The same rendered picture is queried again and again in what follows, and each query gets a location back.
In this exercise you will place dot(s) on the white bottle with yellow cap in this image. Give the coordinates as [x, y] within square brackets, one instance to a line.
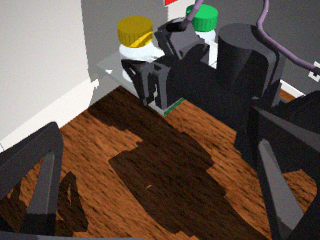
[135, 34]

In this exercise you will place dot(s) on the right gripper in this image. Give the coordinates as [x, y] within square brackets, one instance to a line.
[179, 74]

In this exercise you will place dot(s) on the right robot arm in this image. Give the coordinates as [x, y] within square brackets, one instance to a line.
[251, 67]

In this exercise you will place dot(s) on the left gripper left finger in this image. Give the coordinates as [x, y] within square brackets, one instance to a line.
[18, 160]

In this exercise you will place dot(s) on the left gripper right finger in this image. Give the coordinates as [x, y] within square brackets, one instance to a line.
[302, 147]

